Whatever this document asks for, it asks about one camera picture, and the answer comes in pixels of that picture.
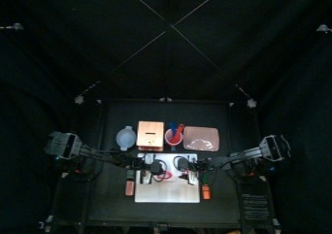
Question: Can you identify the blue toy utensil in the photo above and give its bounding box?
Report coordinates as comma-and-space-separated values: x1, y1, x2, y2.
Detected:
167, 121, 177, 139

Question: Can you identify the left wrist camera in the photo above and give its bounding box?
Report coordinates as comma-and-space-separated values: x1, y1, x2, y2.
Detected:
147, 159, 166, 176

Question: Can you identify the orange block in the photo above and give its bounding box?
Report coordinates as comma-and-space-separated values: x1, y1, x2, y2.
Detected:
201, 184, 213, 201
123, 179, 134, 197

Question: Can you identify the grey-blue bowl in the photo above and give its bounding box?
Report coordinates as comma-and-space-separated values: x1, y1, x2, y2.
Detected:
115, 125, 137, 151

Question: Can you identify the black printed label plate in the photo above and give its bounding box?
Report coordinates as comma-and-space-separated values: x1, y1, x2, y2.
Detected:
239, 183, 271, 227

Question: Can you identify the pink plastic tray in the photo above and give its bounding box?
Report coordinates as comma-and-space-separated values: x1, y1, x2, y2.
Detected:
182, 126, 219, 152

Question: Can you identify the red toy utensil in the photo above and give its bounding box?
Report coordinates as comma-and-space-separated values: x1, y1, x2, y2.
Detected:
173, 123, 185, 141

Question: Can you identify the utensil cup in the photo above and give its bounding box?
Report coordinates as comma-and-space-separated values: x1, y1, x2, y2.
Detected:
163, 127, 183, 148

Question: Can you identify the wooden drawer box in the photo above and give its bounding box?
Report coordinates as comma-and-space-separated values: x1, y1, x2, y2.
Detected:
135, 120, 166, 152

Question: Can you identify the thin bracing cord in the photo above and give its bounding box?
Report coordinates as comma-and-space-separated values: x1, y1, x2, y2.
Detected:
119, 0, 253, 100
78, 0, 229, 99

